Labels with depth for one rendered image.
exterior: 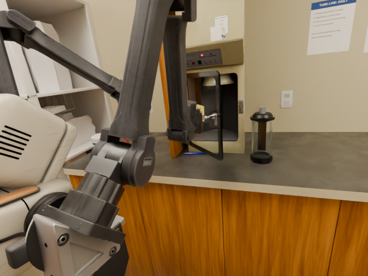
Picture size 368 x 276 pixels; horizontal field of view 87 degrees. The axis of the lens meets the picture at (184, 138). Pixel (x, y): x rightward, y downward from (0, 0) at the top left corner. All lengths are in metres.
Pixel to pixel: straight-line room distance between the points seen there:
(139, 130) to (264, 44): 1.21
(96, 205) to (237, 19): 0.94
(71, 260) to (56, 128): 0.23
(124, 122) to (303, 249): 0.96
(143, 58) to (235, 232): 0.89
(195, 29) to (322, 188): 0.87
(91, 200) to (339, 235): 0.96
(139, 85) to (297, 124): 1.30
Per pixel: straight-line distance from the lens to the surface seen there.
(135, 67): 0.39
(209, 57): 0.98
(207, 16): 1.08
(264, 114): 0.95
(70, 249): 0.34
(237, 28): 1.05
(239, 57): 0.99
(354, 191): 0.93
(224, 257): 1.20
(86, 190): 0.35
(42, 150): 0.44
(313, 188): 0.89
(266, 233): 1.05
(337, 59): 1.54
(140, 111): 0.37
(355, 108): 1.62
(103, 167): 0.36
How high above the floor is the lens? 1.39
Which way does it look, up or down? 18 degrees down
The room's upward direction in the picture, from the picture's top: 6 degrees counter-clockwise
